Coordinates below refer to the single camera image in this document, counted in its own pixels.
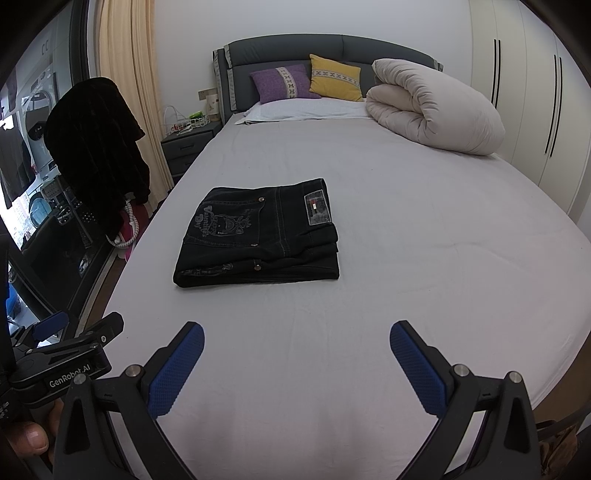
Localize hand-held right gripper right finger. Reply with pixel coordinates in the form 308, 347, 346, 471
389, 319, 543, 480

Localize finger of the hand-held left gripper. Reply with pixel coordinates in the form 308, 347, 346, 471
25, 311, 71, 345
18, 311, 125, 366

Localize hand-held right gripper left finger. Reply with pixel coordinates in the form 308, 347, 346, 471
48, 320, 206, 480

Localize dark denim pants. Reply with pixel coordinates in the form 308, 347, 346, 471
173, 178, 341, 289

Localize person's left hand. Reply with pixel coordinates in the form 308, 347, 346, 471
0, 399, 64, 467

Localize bed with white sheet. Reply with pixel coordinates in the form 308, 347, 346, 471
99, 97, 587, 480

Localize black hanging coat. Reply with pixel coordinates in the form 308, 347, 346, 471
44, 77, 152, 236

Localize grey nightstand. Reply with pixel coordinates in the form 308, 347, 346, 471
160, 121, 223, 183

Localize folded beige duvet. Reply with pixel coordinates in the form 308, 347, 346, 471
366, 58, 506, 157

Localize beige curtain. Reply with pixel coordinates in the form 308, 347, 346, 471
97, 0, 175, 204

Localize dark framed glass door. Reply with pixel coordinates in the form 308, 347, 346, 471
0, 0, 121, 333

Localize white flat pillow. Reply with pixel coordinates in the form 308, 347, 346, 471
235, 98, 372, 125

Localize purple cushion with patterned band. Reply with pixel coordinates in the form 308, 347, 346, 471
249, 64, 322, 104

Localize yellow cushion with patterned band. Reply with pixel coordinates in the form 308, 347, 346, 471
308, 54, 364, 102

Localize grey upholstered headboard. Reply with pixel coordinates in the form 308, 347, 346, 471
212, 34, 444, 125

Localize pink bag with rope handles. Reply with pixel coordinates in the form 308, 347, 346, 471
105, 200, 151, 261

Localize white wire basket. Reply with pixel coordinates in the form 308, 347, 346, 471
161, 105, 222, 134

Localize white wardrobe with black handles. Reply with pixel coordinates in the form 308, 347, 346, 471
468, 0, 591, 217

